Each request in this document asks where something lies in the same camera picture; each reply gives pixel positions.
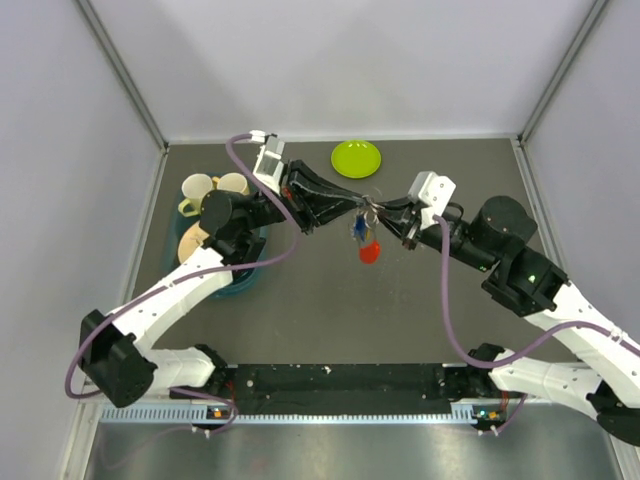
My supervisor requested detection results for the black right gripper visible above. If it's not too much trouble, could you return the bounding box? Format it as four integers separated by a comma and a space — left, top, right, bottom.
366, 195, 496, 272

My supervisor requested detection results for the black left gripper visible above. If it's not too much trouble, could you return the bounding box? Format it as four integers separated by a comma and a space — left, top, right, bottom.
242, 158, 366, 235

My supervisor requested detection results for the blue key tag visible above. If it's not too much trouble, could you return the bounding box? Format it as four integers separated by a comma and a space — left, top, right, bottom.
352, 212, 369, 242

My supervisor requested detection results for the red-handled metal key holder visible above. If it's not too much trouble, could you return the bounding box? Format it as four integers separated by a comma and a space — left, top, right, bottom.
351, 195, 381, 265

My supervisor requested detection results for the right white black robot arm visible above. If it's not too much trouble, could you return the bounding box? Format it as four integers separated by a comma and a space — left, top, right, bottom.
374, 196, 639, 446

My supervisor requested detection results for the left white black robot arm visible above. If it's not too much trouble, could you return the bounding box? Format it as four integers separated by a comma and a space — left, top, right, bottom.
73, 159, 367, 408

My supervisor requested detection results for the lime green plate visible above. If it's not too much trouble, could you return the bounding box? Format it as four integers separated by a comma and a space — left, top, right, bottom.
330, 140, 382, 179

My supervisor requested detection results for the mustard yellow mug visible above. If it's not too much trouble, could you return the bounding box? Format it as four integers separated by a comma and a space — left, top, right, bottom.
212, 172, 250, 195

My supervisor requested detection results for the teal plastic basin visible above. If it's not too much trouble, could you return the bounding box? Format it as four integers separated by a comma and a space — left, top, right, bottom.
163, 170, 273, 300

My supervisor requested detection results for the pale green mug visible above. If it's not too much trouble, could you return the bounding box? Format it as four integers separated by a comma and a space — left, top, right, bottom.
178, 173, 214, 218

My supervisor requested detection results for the patterned wooden plate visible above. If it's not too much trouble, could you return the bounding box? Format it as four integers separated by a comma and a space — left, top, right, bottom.
177, 221, 209, 264

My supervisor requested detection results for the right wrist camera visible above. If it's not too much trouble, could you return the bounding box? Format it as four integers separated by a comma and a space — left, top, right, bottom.
408, 171, 456, 230

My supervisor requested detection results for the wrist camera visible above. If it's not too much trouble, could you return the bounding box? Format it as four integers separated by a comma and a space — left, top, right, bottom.
408, 171, 456, 230
249, 130, 285, 194

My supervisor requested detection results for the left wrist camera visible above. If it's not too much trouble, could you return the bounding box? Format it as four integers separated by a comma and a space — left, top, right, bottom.
249, 130, 285, 194

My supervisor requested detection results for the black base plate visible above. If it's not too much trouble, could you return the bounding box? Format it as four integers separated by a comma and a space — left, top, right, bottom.
202, 363, 500, 401

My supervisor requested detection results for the aluminium frame rail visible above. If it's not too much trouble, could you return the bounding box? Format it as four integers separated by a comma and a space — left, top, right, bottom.
79, 362, 576, 405

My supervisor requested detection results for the grey slotted cable duct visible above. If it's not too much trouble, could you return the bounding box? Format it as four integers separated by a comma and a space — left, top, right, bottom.
99, 402, 507, 425

